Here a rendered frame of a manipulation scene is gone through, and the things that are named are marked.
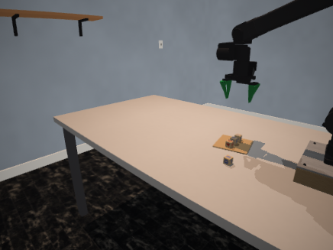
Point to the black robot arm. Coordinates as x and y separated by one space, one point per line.
255 27

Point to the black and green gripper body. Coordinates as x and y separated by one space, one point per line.
240 74

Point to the tan flat mat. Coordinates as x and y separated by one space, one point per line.
241 147

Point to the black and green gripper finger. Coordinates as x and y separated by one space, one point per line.
223 85
251 91

